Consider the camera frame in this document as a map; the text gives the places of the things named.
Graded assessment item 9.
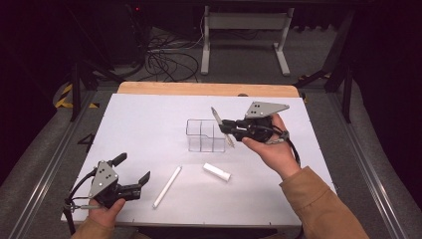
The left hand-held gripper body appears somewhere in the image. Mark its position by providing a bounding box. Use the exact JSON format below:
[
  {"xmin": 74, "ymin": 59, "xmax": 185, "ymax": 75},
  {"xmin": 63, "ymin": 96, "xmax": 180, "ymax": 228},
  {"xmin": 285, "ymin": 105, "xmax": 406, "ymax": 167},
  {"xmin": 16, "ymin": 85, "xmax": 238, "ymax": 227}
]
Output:
[{"xmin": 88, "ymin": 160, "xmax": 142, "ymax": 209}]

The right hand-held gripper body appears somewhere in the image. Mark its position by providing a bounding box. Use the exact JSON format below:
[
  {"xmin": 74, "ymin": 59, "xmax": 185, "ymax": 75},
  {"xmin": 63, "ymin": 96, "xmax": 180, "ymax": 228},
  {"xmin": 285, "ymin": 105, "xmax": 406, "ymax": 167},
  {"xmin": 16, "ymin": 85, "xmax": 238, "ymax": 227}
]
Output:
[{"xmin": 228, "ymin": 101, "xmax": 291, "ymax": 143}]

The grey pen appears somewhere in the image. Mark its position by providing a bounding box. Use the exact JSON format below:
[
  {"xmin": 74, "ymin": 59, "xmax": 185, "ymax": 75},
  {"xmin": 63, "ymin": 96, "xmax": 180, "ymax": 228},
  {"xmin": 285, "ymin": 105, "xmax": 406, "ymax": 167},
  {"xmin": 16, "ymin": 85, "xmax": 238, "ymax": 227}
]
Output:
[{"xmin": 210, "ymin": 106, "xmax": 236, "ymax": 148}]

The white pen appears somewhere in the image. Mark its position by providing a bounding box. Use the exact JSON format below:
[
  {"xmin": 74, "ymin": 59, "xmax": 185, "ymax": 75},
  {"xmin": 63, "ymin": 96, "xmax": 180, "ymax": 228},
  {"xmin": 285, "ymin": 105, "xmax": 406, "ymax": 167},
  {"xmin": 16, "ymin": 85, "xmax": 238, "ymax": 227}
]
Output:
[{"xmin": 151, "ymin": 165, "xmax": 183, "ymax": 210}]

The clear plastic organizer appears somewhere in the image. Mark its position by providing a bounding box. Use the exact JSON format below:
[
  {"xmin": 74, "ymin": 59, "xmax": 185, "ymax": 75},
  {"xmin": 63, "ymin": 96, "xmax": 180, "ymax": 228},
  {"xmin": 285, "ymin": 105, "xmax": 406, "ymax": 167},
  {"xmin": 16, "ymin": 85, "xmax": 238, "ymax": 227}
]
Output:
[{"xmin": 185, "ymin": 119, "xmax": 227, "ymax": 153}]

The white rectangular tube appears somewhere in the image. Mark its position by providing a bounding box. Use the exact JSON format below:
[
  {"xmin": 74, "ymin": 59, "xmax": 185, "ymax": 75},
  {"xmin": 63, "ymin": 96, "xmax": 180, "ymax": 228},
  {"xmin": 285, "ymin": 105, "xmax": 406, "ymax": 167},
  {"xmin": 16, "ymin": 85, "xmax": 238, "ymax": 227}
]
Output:
[{"xmin": 202, "ymin": 162, "xmax": 232, "ymax": 182}]

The person's left hand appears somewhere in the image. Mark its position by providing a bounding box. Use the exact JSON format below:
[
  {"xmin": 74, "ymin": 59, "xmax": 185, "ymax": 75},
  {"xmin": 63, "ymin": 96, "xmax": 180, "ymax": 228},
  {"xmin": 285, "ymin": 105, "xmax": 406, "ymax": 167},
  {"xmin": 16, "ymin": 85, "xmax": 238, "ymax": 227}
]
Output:
[{"xmin": 87, "ymin": 197, "xmax": 127, "ymax": 230}]

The person's right hand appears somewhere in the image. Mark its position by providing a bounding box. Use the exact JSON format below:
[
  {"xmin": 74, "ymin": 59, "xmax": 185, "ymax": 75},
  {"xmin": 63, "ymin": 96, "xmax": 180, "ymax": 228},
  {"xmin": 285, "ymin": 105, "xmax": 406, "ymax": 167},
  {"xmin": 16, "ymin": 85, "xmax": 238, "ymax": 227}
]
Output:
[{"xmin": 241, "ymin": 114, "xmax": 303, "ymax": 181}]

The white table sheet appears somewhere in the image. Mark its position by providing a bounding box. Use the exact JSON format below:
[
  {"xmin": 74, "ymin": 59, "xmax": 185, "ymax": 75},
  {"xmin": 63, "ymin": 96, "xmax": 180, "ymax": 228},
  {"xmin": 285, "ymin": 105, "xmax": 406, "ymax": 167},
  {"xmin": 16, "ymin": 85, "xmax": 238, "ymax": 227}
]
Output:
[{"xmin": 60, "ymin": 93, "xmax": 336, "ymax": 228}]

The black metal stand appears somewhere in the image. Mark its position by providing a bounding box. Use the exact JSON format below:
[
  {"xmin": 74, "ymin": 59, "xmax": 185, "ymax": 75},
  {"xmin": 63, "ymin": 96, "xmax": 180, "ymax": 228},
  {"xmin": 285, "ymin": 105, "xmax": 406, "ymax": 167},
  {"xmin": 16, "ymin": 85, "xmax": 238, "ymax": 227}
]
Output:
[
  {"xmin": 293, "ymin": 9, "xmax": 354, "ymax": 124},
  {"xmin": 68, "ymin": 59, "xmax": 124, "ymax": 122}
]

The yellow black hazard tape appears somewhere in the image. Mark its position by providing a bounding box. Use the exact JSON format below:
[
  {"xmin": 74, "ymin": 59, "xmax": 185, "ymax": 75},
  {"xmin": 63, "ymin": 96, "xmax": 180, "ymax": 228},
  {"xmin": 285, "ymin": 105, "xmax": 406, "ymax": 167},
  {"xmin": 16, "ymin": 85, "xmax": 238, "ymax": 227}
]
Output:
[{"xmin": 54, "ymin": 83, "xmax": 101, "ymax": 110}]

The white metal stand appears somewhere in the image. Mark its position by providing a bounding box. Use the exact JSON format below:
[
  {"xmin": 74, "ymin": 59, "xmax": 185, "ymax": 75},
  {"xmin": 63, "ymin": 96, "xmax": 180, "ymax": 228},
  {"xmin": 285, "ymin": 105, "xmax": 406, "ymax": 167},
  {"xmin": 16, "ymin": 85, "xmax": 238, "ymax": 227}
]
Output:
[{"xmin": 200, "ymin": 4, "xmax": 296, "ymax": 78}]

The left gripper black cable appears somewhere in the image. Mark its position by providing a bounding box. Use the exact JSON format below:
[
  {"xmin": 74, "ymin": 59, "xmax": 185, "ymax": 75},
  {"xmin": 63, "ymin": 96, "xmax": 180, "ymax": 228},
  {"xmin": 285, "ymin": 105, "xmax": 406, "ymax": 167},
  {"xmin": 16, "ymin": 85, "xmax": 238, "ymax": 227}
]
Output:
[{"xmin": 63, "ymin": 167, "xmax": 103, "ymax": 236}]

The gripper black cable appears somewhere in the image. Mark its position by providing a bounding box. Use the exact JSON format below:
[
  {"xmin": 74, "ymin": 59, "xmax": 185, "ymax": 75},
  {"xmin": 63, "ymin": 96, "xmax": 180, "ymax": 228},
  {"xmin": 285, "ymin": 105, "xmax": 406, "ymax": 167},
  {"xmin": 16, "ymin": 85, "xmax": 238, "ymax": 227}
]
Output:
[
  {"xmin": 63, "ymin": 167, "xmax": 103, "ymax": 236},
  {"xmin": 272, "ymin": 125, "xmax": 303, "ymax": 167}
]

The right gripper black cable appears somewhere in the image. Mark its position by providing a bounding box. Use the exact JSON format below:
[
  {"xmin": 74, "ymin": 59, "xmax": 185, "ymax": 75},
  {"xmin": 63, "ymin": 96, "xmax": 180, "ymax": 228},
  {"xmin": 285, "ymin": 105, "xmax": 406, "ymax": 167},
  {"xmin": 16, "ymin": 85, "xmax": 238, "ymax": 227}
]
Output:
[{"xmin": 272, "ymin": 125, "xmax": 303, "ymax": 167}]

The aluminium floor rail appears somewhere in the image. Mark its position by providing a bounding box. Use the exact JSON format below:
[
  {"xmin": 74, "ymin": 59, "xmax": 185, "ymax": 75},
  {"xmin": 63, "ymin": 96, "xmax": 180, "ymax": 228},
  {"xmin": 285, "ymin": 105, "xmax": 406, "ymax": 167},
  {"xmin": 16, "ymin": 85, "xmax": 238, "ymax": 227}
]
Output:
[
  {"xmin": 326, "ymin": 92, "xmax": 410, "ymax": 239},
  {"xmin": 8, "ymin": 90, "xmax": 98, "ymax": 239}
]

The tangle of black floor cables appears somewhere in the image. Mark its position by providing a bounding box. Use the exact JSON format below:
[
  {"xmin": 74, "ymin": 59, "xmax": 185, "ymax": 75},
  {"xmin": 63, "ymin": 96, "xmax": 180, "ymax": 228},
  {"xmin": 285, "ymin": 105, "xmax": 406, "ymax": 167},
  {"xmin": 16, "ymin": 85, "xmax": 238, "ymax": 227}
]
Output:
[{"xmin": 142, "ymin": 33, "xmax": 201, "ymax": 84}]

